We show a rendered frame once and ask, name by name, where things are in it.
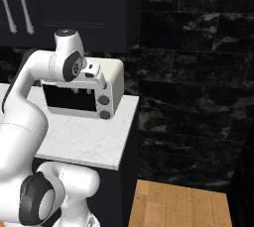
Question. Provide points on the dark cupboard side panel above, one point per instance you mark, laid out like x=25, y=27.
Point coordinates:
x=243, y=184

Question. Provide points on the dark base cupboard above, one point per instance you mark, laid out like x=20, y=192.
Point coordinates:
x=127, y=158

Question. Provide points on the white toaster oven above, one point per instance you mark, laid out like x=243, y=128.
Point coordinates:
x=112, y=82

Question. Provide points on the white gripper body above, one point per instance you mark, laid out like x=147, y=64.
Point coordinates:
x=98, y=81

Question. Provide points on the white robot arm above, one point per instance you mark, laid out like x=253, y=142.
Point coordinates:
x=20, y=128

